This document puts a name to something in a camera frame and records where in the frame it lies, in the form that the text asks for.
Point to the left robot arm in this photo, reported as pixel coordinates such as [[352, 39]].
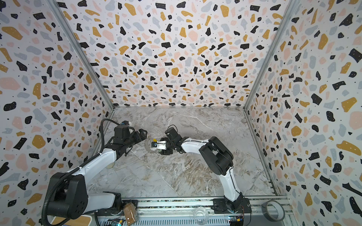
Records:
[[67, 195]]

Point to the metal key gauge with yellow handle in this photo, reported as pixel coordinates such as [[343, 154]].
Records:
[[148, 145]]

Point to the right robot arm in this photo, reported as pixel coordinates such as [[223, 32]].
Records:
[[219, 160]]

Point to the clear glass jar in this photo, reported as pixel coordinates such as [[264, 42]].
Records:
[[201, 215]]

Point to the grey tape roll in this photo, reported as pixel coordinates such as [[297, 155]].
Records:
[[273, 211]]

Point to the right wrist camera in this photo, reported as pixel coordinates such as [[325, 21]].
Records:
[[159, 145]]

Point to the brown circuit box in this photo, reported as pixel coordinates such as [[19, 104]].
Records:
[[130, 213]]

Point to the wooden board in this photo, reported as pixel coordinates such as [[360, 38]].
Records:
[[84, 220]]

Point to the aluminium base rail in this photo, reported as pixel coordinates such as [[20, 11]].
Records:
[[175, 211]]

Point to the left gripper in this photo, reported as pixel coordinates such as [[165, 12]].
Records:
[[143, 135]]

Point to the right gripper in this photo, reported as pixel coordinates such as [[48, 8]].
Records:
[[166, 145]]

